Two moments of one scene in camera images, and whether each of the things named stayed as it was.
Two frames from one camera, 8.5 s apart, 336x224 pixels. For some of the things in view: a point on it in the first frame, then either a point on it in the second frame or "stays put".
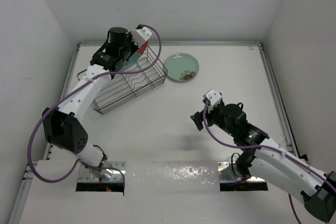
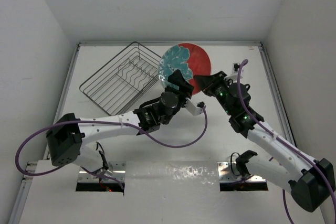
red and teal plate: [139, 52] to [190, 60]
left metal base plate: [102, 174] stays put
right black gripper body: [215, 117] to [220, 89]
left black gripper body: [130, 47] to [180, 102]
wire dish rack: [146, 71] stays put
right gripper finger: [198, 119] to [205, 81]
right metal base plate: [228, 172] stays put
